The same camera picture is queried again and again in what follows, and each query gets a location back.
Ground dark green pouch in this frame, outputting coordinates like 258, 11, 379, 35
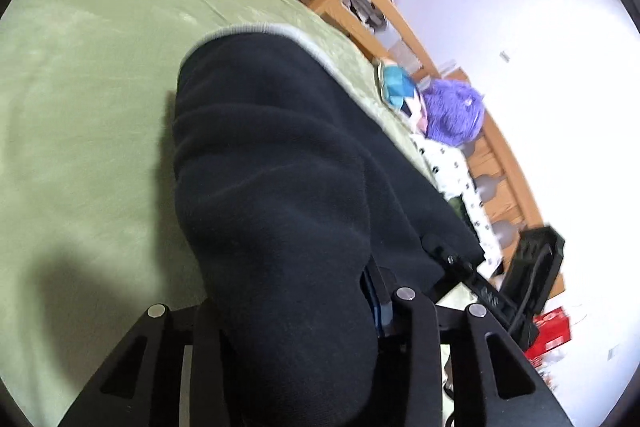
447, 197, 475, 230

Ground purple plush toy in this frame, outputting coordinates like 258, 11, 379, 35
422, 78, 486, 142

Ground black pants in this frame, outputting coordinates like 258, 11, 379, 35
172, 23, 485, 427

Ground white flower print pillow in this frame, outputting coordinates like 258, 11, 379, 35
410, 134, 503, 280

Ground red box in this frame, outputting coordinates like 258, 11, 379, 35
531, 307, 573, 354

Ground wooden bed frame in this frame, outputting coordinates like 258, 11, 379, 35
95, 0, 566, 298

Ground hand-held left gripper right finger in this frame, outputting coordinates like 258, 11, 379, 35
364, 263, 573, 427

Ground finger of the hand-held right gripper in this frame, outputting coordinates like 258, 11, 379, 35
424, 236, 517, 322

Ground geometric print cushion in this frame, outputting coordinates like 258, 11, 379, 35
375, 59, 431, 132

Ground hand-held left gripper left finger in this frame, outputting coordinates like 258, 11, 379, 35
57, 302, 238, 427

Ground green plush blanket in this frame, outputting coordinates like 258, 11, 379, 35
0, 0, 443, 427

